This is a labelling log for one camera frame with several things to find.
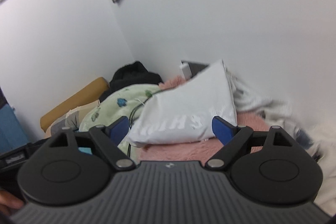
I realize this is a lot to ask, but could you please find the left hand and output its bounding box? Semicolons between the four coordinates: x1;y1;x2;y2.
0;189;25;216

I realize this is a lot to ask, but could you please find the teal patterned bed sheet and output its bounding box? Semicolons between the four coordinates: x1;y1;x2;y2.
78;147;93;155

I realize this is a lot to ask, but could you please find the blue covered chair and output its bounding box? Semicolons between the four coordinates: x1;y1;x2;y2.
0;91;29;153

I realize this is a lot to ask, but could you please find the pink fluffy blanket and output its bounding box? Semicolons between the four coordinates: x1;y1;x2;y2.
134;73;272;164

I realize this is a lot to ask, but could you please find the striped pillow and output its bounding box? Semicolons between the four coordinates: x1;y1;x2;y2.
44;101;100;139

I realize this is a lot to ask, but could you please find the green fleece blanket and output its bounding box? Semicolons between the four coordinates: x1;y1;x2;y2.
79;84;161;164

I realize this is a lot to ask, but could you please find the tan headboard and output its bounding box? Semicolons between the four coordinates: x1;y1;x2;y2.
40;77;109;132

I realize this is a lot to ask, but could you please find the white plastic bag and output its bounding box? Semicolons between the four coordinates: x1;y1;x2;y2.
127;60;237;147

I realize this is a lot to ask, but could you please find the black clothing pile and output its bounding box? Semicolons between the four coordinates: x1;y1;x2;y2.
99;61;162;103

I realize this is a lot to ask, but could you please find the black cable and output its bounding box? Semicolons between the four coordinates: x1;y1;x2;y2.
126;87;172;158

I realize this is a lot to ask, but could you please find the white wall charger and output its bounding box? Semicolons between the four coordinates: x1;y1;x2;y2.
179;61;211;80

